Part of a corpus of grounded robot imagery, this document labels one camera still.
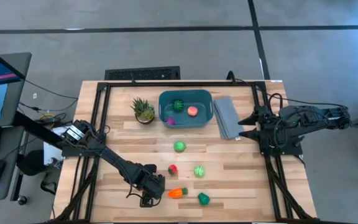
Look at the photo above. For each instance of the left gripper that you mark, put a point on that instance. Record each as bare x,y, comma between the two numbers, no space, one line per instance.
151,185

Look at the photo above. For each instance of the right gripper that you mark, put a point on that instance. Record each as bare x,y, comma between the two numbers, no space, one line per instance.
267,124

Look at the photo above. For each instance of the orange toy carrot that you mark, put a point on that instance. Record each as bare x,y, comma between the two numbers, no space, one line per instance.
176,193

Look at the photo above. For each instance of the red green toy tomato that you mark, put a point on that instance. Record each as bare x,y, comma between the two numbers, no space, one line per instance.
172,169

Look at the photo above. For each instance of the light green toy cabbage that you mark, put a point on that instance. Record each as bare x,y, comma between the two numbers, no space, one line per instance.
199,171

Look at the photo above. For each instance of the dark green toy pepper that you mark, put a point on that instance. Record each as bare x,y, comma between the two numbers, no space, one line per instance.
204,199

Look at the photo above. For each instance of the toy peach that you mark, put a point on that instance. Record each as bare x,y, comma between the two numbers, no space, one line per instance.
192,111

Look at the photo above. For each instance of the toy watermelon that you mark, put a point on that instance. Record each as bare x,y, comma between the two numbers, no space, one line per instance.
178,105

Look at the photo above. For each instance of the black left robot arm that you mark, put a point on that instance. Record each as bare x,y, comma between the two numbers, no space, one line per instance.
110,157

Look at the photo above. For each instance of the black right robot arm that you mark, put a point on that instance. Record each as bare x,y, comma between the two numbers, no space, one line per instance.
306,119

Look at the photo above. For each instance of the folded grey cloth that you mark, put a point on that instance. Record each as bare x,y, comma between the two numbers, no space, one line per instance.
227,118

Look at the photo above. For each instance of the bright green toy apple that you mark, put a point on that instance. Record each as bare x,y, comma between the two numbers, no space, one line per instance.
179,146

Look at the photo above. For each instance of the teal plastic bin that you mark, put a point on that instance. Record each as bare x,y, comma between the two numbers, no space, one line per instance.
204,118

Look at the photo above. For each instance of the potted succulent plant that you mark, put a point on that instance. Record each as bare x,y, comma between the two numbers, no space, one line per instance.
143,112

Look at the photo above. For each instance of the black floor vent grille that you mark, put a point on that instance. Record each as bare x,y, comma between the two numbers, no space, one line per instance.
141,73

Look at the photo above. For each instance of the grey desk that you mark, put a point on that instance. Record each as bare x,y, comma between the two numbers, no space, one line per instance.
11,174

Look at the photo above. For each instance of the black aluminium table frame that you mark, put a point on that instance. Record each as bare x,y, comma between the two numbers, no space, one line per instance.
100,102

